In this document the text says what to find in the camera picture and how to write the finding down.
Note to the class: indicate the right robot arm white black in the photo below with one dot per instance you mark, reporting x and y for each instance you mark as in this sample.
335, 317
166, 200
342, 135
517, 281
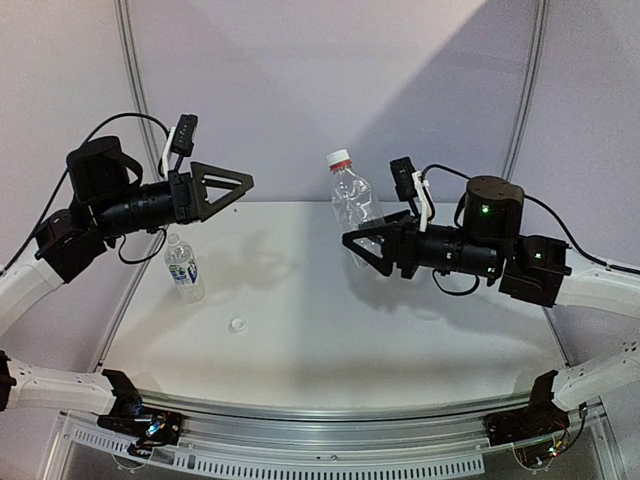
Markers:
485, 242

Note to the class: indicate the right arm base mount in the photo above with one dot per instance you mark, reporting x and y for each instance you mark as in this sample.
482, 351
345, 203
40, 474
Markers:
539, 432

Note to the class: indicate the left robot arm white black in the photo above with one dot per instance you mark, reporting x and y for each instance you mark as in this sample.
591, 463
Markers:
110, 200

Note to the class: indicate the crushed clear bottle red label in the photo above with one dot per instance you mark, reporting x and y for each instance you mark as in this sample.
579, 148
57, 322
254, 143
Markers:
353, 200

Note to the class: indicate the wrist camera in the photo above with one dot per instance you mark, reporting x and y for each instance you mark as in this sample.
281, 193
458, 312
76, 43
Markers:
179, 144
411, 186

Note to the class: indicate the right aluminium wall post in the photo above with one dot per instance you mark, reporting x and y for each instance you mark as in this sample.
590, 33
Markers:
531, 72

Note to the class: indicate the white bottle cap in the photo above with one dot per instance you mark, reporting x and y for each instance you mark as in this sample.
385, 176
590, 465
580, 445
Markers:
237, 325

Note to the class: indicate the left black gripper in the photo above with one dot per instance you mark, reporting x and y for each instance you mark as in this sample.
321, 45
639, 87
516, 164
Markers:
189, 192

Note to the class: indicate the aluminium front rail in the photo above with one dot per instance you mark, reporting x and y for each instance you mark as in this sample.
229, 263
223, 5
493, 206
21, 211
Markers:
237, 442

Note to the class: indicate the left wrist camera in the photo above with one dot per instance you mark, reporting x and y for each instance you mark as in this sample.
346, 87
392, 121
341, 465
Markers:
179, 144

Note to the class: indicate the aluminium wall post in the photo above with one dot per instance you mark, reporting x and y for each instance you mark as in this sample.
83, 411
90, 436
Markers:
531, 72
151, 133

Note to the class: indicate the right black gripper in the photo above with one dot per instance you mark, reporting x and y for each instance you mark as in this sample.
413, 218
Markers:
398, 244

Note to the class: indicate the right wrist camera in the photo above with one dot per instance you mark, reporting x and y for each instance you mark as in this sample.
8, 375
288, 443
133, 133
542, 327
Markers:
411, 186

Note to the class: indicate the clear labelled water bottle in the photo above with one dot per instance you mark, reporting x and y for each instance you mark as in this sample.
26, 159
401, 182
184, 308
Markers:
181, 262

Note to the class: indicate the left aluminium wall post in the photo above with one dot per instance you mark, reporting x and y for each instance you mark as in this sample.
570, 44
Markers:
151, 133

